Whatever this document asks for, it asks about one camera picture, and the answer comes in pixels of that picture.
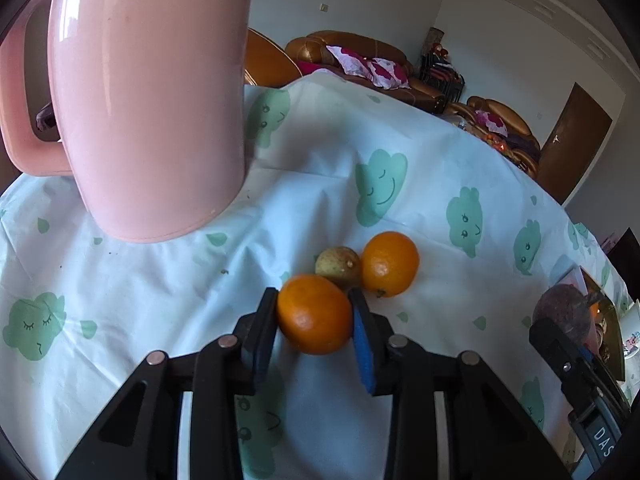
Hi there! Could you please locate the white cloud-print tablecloth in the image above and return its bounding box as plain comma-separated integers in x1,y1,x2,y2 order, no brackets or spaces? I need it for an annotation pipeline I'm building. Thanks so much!
1,74,630,479

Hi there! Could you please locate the small orange back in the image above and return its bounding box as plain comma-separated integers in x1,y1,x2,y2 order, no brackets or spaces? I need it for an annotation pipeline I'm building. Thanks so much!
360,231,420,298

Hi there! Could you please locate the purple round fruit with stem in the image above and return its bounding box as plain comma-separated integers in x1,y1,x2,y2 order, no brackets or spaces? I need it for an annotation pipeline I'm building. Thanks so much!
533,284,604,353

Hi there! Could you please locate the large orange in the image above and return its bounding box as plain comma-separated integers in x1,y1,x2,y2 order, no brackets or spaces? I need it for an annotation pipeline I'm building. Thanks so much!
590,304,600,321

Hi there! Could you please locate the brown leather armchair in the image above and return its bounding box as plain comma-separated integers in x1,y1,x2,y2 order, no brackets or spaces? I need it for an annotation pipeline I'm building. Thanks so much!
244,28,303,88

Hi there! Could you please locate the black television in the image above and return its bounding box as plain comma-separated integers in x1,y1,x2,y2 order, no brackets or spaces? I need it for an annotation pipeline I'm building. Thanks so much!
606,228,640,300

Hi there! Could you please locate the white cartoon mug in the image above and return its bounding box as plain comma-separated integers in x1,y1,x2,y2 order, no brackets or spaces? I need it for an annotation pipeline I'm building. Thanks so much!
620,302,640,359

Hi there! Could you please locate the small orange front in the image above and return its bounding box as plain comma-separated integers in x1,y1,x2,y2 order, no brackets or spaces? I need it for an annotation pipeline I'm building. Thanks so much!
277,274,352,356

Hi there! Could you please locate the brown leather sofa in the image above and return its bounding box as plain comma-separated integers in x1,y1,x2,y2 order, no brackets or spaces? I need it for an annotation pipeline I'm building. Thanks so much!
444,96,541,180
285,30,447,115

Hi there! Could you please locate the pink cardboard snack box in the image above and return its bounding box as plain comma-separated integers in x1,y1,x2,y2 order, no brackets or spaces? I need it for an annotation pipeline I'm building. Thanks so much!
549,264,626,382

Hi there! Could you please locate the brown wooden door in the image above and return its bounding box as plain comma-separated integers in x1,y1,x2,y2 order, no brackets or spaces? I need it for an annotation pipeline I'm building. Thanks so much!
537,84,612,205

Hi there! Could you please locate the pink floral cushion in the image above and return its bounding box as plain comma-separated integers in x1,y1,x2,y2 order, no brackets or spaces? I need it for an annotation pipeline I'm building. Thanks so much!
326,46,410,90

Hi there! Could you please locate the small orange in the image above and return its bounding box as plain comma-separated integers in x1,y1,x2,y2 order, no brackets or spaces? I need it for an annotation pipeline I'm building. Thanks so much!
277,274,352,356
360,231,420,298

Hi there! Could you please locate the dark shelf with red items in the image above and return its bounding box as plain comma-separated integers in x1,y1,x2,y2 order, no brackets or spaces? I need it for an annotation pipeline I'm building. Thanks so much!
419,27,465,103

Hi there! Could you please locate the small yellowish longan fruit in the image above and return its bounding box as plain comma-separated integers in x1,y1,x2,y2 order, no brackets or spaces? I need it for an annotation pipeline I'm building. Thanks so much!
314,246,361,289

